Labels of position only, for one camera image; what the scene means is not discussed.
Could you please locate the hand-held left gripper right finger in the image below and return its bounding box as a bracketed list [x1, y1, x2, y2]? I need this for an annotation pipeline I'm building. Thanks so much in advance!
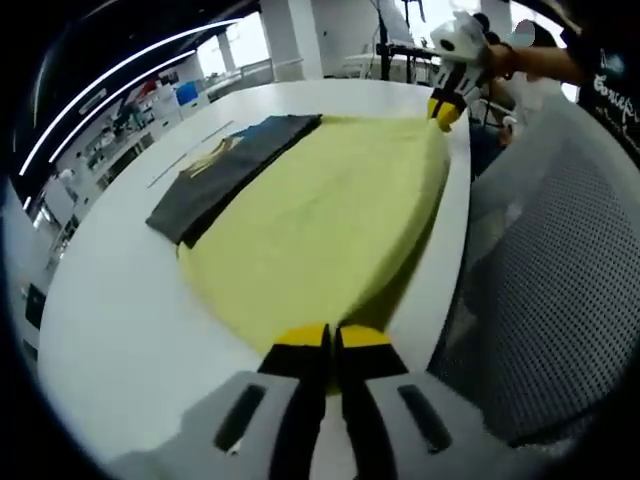
[333, 323, 531, 480]

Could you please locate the white workbench row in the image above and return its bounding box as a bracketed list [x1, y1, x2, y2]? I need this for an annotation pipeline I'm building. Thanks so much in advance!
[44, 69, 214, 216]

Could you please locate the dark blue printed garment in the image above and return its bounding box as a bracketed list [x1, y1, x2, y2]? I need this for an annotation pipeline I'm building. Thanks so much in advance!
[145, 113, 324, 250]

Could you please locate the black printed shirt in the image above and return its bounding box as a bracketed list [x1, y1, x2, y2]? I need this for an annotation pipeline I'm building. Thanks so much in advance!
[572, 19, 640, 151]

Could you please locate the short curved ceiling light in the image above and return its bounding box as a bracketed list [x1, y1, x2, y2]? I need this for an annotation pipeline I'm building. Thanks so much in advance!
[47, 49, 197, 164]

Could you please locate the white square pillar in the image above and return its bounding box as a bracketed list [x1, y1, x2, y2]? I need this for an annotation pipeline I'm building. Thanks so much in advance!
[259, 0, 304, 84]

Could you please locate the black metal stand frame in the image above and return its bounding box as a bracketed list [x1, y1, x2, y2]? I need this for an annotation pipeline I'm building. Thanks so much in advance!
[373, 0, 427, 82]

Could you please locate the grey mesh office chair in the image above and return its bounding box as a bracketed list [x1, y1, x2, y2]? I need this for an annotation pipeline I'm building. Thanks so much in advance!
[424, 97, 640, 451]

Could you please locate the person's right hand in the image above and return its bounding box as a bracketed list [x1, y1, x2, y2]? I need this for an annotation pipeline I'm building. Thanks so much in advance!
[479, 42, 513, 82]

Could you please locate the long curved ceiling light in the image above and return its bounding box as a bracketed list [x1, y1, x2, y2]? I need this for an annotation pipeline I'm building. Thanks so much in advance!
[18, 19, 242, 176]

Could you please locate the black chair back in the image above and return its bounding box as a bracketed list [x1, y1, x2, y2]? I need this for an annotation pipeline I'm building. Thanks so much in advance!
[24, 282, 47, 331]

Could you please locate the blue plastic crate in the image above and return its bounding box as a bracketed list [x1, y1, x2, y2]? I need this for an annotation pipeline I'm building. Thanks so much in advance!
[174, 83, 200, 108]

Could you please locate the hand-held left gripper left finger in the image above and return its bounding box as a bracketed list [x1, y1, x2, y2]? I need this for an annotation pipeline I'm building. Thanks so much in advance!
[112, 322, 335, 480]

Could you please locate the yellow template cloth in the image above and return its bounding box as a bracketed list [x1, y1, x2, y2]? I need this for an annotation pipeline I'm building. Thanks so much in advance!
[177, 113, 451, 399]

